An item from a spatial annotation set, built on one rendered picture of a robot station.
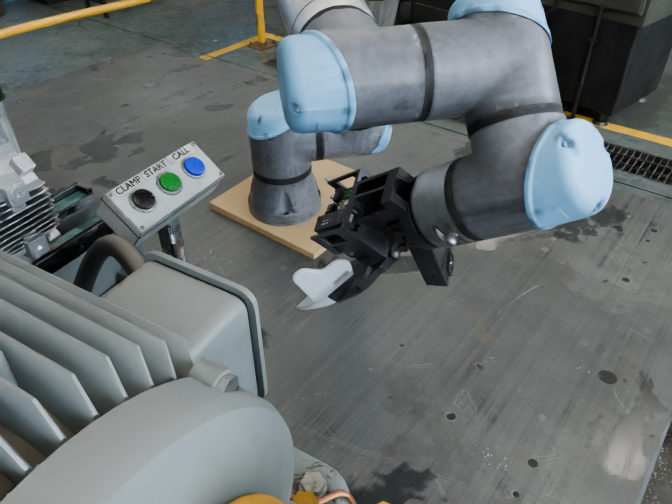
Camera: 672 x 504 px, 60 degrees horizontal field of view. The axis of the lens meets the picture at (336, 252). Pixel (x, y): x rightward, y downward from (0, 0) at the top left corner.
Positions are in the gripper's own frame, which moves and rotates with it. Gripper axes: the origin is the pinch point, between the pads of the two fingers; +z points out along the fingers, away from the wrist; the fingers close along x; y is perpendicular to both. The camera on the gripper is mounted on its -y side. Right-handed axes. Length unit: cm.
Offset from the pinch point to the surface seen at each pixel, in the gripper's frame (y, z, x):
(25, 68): 41, 369, -191
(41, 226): 24.1, 36.5, 1.4
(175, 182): 14.1, 18.1, -7.0
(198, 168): 11.8, 18.6, -11.0
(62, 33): 33, 409, -256
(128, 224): 17.3, 18.5, 1.4
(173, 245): 9.1, 23.6, -0.8
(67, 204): 20, 52, -9
